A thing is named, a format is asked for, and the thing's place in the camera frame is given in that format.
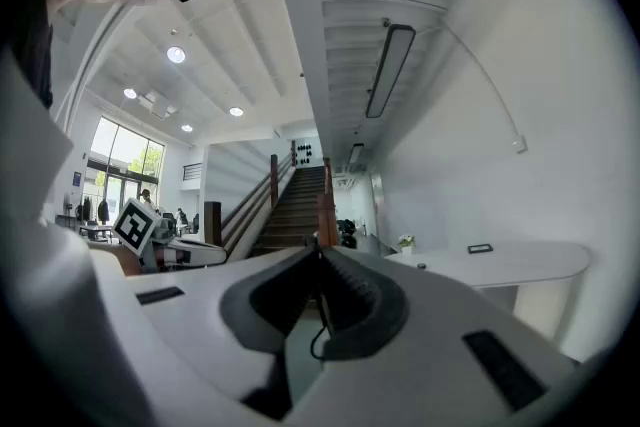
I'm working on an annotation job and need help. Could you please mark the person's left forearm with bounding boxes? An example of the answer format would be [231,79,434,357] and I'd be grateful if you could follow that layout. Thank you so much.
[107,245,144,277]

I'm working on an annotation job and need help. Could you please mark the long black ceiling lamp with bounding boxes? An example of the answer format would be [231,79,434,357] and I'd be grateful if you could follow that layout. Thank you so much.
[364,23,417,120]

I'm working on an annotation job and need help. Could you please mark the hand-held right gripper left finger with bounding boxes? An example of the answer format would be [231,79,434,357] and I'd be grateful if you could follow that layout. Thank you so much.
[122,244,323,427]

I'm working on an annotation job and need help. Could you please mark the dark wooden staircase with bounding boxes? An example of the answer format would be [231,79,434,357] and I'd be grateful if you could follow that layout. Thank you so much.
[203,153,341,259]

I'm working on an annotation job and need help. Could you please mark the person's black shirt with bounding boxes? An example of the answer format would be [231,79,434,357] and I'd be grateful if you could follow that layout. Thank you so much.
[9,9,54,111]

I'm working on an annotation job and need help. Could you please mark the white wall cable conduit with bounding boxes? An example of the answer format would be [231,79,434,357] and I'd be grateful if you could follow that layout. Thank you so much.
[414,22,519,141]

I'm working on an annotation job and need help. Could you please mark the black scissors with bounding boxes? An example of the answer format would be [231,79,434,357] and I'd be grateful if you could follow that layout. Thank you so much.
[309,289,336,362]

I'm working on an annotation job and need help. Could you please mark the black wall decorations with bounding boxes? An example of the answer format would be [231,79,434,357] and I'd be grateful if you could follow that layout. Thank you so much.
[294,142,317,166]

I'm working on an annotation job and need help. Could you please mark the ceiling air vent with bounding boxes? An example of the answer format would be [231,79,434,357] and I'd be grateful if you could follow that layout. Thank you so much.
[137,89,179,120]

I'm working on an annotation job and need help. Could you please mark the large glass window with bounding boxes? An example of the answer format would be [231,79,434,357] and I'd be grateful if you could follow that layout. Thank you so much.
[82,116,166,226]

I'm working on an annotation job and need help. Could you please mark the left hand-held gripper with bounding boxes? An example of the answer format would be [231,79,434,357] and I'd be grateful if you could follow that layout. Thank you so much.
[112,197,229,272]

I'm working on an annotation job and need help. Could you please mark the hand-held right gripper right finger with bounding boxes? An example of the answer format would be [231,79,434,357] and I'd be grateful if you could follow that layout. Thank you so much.
[299,244,592,427]

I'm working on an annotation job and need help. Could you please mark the pile of black bags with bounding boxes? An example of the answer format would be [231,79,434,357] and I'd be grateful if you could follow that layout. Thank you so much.
[335,217,359,249]

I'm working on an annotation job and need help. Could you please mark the white curved table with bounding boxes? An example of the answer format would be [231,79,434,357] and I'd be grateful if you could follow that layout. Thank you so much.
[384,240,592,351]

